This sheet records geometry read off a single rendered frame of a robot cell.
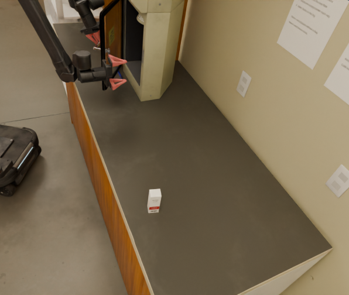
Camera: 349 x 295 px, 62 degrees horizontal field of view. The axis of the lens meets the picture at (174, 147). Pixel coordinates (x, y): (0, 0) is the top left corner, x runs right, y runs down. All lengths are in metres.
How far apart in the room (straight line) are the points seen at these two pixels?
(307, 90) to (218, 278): 0.76
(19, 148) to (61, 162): 0.35
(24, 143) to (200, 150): 1.48
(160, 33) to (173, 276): 1.02
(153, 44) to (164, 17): 0.13
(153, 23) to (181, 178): 0.70
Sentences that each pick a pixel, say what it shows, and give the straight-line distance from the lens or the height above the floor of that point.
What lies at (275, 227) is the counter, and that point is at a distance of 1.24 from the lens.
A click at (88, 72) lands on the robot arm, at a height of 1.22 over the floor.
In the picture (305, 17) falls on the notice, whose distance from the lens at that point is 1.23.
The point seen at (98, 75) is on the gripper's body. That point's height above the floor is 1.21.
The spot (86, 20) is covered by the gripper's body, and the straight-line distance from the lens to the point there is 1.50.
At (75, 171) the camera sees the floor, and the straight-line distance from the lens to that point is 2.48.
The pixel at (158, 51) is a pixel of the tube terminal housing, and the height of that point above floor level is 1.23.
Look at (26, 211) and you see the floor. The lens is 2.34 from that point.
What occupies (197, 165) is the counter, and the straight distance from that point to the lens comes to 1.31.
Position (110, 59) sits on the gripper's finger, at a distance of 1.29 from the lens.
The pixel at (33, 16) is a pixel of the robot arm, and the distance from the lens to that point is 1.28.
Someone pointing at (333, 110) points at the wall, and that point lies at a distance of 1.17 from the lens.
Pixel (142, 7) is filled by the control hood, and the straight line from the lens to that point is 1.35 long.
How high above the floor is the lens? 1.90
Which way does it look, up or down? 45 degrees down
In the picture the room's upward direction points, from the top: 11 degrees clockwise
